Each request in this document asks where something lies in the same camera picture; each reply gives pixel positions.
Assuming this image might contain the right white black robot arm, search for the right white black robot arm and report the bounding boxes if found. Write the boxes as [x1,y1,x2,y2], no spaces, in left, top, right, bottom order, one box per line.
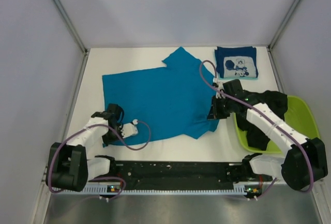
[208,78,328,191]

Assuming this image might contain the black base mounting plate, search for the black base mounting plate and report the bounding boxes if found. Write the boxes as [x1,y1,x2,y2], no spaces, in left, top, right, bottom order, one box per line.
[96,160,272,191]

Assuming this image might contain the aluminium corner frame post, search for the aluminium corner frame post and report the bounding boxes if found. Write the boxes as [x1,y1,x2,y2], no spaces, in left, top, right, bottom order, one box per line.
[267,0,302,53]
[52,0,88,54]

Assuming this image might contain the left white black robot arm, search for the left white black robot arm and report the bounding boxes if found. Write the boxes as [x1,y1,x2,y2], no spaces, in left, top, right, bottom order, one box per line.
[46,103,124,193]

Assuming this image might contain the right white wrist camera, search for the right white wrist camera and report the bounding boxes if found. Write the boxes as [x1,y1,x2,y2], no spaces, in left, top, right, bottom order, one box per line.
[212,78,225,99]

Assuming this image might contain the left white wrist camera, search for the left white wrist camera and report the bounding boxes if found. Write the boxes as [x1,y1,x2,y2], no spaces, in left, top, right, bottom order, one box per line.
[121,119,139,139]

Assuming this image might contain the black t-shirt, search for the black t-shirt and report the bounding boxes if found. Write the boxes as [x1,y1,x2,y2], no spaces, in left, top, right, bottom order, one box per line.
[235,90,288,152]

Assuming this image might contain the teal blue t-shirt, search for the teal blue t-shirt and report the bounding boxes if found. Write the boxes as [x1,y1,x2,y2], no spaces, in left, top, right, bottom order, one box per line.
[102,47,218,145]

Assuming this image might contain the grey slotted cable duct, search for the grey slotted cable duct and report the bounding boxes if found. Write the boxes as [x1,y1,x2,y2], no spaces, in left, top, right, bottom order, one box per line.
[82,184,262,196]

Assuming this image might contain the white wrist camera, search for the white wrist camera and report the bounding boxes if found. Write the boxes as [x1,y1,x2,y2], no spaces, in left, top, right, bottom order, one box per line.
[212,78,225,99]
[121,119,139,139]

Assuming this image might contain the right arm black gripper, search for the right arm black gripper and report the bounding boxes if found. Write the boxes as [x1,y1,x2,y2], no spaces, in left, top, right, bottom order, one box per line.
[207,95,234,120]

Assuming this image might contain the navy cartoon print folded shirt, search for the navy cartoon print folded shirt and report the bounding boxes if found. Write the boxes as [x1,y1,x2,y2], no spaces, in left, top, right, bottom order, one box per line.
[214,46,259,78]

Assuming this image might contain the left aluminium corner frame post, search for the left aluminium corner frame post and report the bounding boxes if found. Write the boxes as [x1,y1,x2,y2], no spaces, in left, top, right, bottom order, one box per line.
[52,0,88,54]

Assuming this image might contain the lime green plastic basin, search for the lime green plastic basin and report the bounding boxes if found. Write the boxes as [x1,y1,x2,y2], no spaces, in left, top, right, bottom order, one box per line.
[234,95,321,154]

